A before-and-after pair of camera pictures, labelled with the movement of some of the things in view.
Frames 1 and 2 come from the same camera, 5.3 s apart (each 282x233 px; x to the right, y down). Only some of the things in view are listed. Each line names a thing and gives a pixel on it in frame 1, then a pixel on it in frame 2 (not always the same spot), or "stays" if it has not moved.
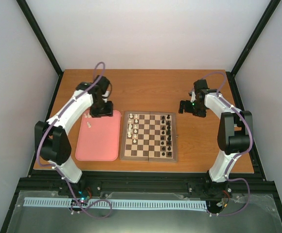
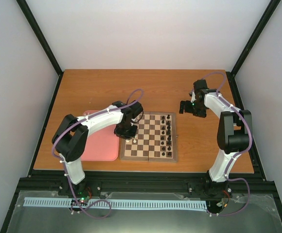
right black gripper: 202,113 stays
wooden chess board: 149,137 stays
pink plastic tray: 98,138 stays
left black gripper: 108,113 → 132,135
